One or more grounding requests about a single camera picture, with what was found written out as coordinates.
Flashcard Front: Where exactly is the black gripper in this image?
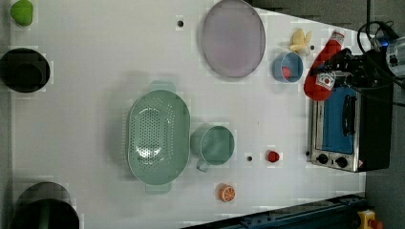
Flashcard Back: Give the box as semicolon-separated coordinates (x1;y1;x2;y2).
309;48;394;89

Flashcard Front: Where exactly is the red plush ketchup bottle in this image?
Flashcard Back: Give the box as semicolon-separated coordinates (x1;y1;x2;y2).
304;29;345;101

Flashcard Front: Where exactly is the green oval strainer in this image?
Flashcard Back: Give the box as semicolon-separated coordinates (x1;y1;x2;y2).
127;80;190;195

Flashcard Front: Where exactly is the peeled toy banana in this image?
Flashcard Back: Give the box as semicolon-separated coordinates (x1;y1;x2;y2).
289;29;312;56

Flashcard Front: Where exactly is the blue cup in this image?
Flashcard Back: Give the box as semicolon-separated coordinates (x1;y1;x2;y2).
271;52;304;83

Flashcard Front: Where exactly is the red strawberry in cup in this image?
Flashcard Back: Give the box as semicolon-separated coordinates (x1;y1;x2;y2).
282;67;291;79

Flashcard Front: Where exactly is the silver black toaster oven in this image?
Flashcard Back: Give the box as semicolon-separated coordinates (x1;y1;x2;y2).
309;85;394;173

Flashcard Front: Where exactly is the red toy strawberry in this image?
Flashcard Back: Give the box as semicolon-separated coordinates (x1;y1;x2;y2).
267;151;280;163

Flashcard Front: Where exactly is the green mug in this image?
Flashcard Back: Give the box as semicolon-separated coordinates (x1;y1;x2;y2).
190;124;235;173

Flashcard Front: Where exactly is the yellow emergency stop button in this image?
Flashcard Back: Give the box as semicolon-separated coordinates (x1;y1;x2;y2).
357;210;384;229

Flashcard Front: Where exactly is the orange slice toy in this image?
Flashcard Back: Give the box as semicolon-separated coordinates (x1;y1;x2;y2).
218;185;236;202

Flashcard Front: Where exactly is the green toy pepper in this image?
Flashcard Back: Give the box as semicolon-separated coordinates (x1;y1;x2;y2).
11;0;33;27

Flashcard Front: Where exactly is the blue aluminium frame rail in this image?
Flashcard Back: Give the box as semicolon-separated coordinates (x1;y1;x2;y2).
182;195;369;229

